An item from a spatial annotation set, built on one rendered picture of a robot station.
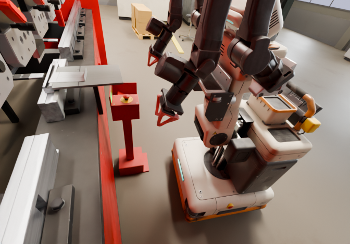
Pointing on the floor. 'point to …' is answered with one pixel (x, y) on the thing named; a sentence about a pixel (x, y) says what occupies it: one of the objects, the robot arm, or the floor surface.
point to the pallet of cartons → (140, 20)
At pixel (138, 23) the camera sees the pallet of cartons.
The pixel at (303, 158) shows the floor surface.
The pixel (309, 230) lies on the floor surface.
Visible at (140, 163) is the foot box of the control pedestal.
